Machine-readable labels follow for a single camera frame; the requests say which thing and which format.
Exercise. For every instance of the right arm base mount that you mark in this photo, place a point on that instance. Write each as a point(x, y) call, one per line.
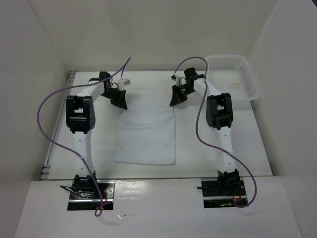
point(213, 197)

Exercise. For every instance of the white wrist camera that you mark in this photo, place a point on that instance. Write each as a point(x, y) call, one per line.
point(178, 80)
point(122, 83)

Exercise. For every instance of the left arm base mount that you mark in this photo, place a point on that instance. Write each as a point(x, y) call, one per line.
point(86, 198)

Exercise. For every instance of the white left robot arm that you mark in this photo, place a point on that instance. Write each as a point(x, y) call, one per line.
point(81, 119)

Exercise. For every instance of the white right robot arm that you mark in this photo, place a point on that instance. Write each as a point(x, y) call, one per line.
point(219, 116)

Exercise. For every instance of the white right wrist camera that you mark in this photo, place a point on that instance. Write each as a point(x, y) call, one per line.
point(178, 80)

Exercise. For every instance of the white skirt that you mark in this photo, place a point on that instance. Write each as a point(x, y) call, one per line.
point(146, 135)

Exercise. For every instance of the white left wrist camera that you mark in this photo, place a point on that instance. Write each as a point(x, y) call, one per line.
point(122, 83)

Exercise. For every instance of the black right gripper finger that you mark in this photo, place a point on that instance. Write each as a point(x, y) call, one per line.
point(175, 91)
point(180, 99)

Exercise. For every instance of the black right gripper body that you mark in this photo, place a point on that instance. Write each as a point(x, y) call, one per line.
point(187, 90)

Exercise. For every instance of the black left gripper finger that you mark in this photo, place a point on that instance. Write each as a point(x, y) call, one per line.
point(119, 103)
point(122, 97)

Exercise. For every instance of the white plastic basket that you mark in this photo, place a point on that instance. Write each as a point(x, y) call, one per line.
point(224, 70)

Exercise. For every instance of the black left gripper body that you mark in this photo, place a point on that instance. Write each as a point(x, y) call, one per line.
point(111, 92)

